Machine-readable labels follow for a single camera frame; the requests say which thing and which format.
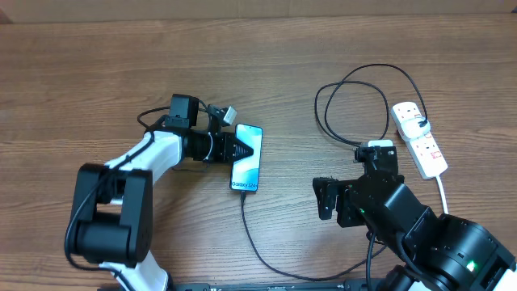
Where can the Samsung Galaxy smartphone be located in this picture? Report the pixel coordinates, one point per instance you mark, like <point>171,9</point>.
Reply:
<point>245,173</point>

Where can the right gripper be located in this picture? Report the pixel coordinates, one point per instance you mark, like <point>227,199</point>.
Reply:
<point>350,215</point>

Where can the white power strip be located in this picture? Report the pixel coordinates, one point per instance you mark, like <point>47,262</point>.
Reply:
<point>425,152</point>

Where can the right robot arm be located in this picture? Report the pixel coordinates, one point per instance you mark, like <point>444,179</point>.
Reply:
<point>439,252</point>

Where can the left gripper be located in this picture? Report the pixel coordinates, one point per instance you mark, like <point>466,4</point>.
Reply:
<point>227,139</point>

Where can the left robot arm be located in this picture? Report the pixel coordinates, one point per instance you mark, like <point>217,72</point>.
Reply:
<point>111,220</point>

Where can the white charger plug adapter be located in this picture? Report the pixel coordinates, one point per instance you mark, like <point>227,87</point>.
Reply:
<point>412,129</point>

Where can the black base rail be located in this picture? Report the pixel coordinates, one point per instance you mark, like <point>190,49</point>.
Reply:
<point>347,285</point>

